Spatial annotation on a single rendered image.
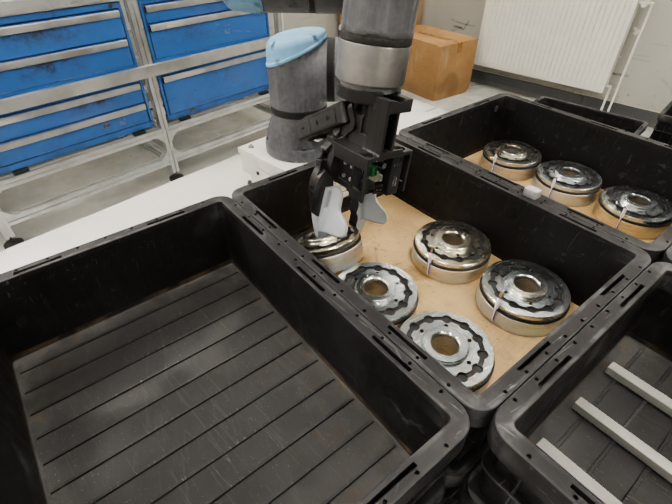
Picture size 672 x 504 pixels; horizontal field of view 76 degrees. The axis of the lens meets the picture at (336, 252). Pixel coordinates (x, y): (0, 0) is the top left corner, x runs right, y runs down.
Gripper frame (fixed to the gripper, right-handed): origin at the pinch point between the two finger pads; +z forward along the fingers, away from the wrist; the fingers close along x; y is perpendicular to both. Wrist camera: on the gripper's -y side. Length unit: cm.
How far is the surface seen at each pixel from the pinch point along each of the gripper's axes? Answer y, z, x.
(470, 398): 29.4, -4.5, -11.3
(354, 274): 7.8, 1.0, -3.4
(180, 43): -189, 11, 54
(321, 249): 4.2, -1.5, -6.1
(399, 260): 6.9, 2.9, 6.1
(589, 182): 14.8, -5.3, 40.8
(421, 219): 2.0, 1.4, 15.8
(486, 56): -173, 18, 296
